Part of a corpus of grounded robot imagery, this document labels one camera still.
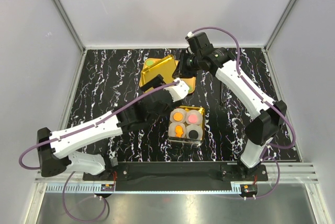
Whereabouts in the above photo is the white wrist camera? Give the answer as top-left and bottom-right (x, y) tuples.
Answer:
(165, 78), (189, 102)
(185, 31), (194, 39)

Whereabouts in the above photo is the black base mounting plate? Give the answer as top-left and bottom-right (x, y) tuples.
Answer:
(82, 161), (267, 192)

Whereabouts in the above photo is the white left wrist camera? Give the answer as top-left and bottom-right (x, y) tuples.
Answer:
(165, 78), (189, 102)

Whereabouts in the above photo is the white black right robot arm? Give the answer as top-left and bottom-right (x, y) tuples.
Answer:
(173, 32), (287, 181)

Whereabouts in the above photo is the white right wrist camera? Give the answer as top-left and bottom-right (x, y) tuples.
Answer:
(185, 31), (194, 39)

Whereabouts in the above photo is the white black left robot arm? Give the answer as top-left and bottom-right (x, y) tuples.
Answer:
(36, 78), (187, 180)

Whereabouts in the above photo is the black sandwich cookie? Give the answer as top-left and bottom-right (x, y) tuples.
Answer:
(188, 130), (199, 139)

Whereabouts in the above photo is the gold cookie tin box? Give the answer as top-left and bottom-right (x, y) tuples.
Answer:
(168, 106), (205, 146)

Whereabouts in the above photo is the white paper cup back right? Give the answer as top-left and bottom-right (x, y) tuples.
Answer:
(186, 110), (203, 125)

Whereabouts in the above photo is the white paper cup front right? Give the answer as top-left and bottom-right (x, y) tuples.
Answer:
(186, 125), (203, 141)

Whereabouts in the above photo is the gold tin lid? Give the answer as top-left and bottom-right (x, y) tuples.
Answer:
(139, 55), (178, 87)

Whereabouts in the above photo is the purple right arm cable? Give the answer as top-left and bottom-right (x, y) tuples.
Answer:
(192, 26), (296, 198)

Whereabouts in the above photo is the white paper cup front left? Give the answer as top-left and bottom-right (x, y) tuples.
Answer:
(168, 122), (186, 138)

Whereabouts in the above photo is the pink round cookie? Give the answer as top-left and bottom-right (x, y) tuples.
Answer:
(188, 114), (198, 124)

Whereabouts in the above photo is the orange round cookie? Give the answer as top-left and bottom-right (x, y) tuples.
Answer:
(173, 112), (184, 121)

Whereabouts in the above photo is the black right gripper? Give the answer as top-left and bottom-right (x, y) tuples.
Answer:
(172, 50), (202, 79)

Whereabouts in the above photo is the orange fish cookie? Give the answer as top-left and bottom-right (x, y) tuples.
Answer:
(175, 125), (184, 138)

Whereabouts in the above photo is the white paper cup back left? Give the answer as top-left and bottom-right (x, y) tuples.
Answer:
(170, 108), (187, 123)

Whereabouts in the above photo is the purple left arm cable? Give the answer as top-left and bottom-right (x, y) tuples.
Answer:
(19, 81), (181, 222)

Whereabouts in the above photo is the orange plastic tray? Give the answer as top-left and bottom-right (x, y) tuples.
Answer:
(142, 58), (197, 95)

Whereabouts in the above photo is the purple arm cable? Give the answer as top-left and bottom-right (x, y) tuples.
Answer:
(192, 26), (296, 198)
(19, 81), (181, 222)

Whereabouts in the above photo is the white paper cup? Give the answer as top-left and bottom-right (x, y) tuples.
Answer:
(186, 125), (203, 141)
(168, 122), (186, 138)
(186, 110), (203, 125)
(170, 108), (187, 123)

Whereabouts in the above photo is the green round cookie back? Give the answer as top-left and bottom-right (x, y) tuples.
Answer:
(146, 60), (154, 66)

